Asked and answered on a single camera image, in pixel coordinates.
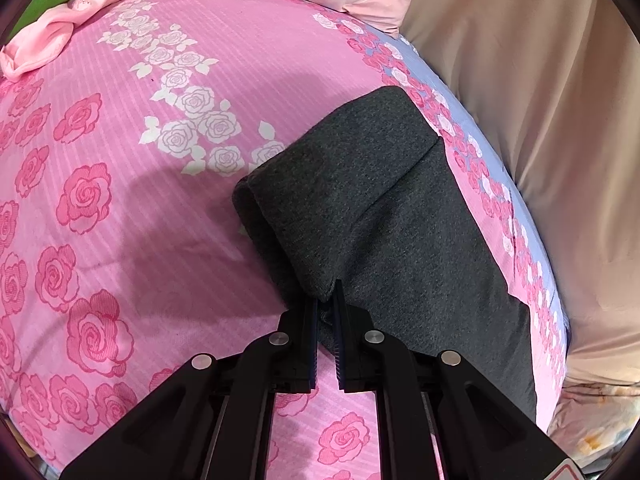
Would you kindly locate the pale floral cloth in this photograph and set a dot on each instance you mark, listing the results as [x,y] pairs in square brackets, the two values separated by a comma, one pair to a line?
[595,415]

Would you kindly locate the beige cloth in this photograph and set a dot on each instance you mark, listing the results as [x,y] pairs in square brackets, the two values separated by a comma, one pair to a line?
[540,150]

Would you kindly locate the pink garment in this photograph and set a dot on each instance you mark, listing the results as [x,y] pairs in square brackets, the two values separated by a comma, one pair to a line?
[60,20]

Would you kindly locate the pink floral bed sheet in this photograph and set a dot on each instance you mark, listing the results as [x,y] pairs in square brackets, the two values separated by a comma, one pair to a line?
[150,220]

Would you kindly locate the dark grey pants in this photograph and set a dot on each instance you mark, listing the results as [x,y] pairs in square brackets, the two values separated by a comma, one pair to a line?
[380,220]

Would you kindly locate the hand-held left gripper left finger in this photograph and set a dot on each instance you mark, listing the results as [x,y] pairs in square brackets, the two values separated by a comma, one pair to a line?
[313,345]

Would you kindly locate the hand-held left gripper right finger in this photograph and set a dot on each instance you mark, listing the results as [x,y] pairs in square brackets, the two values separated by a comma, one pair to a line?
[341,345]

